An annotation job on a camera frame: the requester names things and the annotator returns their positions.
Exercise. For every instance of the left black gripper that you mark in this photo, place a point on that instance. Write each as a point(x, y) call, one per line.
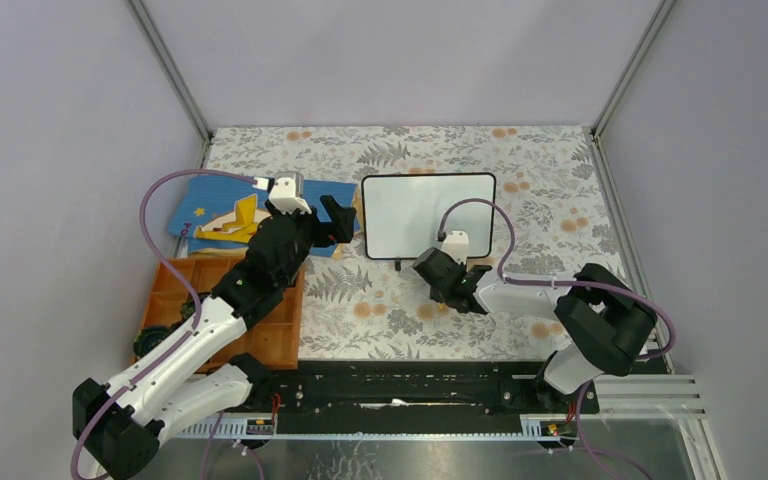
point(340, 230)

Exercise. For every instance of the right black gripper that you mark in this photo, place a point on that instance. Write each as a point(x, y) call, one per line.
point(435, 295)

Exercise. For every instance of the black framed whiteboard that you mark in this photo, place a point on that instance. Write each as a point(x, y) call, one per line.
point(403, 213)

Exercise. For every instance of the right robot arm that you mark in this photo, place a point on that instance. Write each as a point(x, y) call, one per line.
point(608, 324)

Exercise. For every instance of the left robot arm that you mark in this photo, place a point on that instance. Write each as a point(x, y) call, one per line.
point(123, 422)

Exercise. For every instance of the floral table mat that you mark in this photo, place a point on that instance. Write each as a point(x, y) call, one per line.
point(358, 308)

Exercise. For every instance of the blue pikachu cloth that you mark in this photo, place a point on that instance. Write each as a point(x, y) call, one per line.
point(220, 214)

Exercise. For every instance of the wooden compartment tray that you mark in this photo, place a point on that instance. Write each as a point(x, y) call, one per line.
point(274, 341)

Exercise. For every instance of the dark round object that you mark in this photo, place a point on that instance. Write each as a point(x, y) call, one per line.
point(150, 337)

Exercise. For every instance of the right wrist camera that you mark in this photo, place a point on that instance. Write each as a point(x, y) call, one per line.
point(455, 244)

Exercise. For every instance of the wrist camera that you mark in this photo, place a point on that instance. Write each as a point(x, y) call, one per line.
point(455, 244)
point(285, 192)

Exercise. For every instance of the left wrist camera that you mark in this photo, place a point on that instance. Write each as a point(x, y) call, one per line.
point(285, 192)

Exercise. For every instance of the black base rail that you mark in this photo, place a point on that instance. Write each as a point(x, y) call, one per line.
point(409, 398)

